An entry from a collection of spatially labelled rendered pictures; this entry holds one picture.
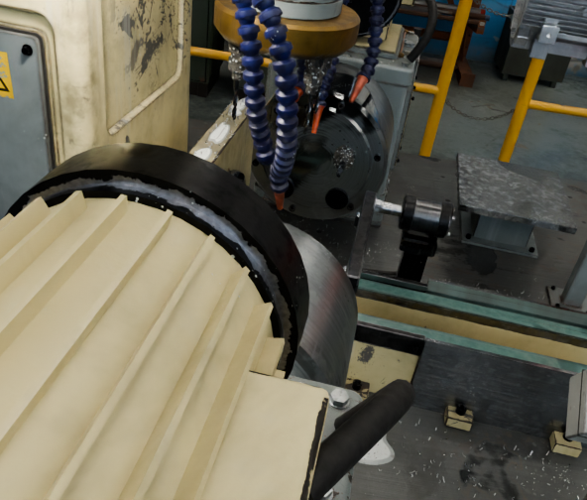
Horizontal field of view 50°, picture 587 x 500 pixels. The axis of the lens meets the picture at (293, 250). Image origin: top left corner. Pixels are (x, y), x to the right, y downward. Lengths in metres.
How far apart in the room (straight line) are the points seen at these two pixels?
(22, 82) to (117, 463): 0.60
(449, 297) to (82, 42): 0.67
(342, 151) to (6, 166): 0.53
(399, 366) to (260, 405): 0.71
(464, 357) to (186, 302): 0.71
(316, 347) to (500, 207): 0.85
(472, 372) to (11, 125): 0.70
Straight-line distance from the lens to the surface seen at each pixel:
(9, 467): 0.21
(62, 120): 0.77
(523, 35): 1.27
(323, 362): 0.58
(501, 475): 0.98
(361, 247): 0.91
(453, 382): 0.98
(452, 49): 3.13
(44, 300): 0.26
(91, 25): 0.74
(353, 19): 0.81
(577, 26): 1.27
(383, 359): 0.97
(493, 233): 1.47
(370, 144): 1.09
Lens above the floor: 1.52
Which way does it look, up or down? 34 degrees down
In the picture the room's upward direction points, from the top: 9 degrees clockwise
